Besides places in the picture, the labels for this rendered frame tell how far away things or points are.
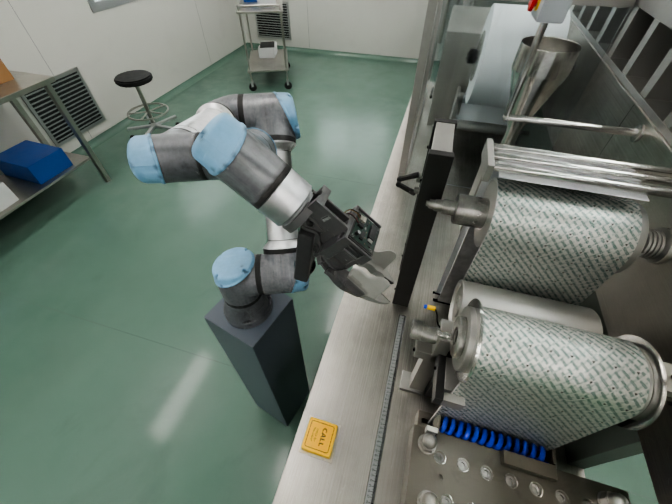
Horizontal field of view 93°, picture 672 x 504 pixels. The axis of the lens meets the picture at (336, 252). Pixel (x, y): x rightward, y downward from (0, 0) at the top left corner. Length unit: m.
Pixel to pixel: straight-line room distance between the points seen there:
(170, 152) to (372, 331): 0.72
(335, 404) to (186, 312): 1.55
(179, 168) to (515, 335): 0.58
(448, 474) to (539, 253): 0.46
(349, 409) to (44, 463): 1.67
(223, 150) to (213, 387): 1.68
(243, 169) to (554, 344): 0.52
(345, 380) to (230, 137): 0.70
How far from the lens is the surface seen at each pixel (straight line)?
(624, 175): 0.76
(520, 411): 0.72
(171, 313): 2.32
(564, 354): 0.62
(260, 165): 0.42
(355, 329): 0.99
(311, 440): 0.87
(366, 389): 0.92
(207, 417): 1.94
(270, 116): 0.88
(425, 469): 0.77
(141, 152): 0.57
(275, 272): 0.86
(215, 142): 0.43
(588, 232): 0.71
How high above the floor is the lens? 1.77
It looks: 48 degrees down
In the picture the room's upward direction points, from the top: straight up
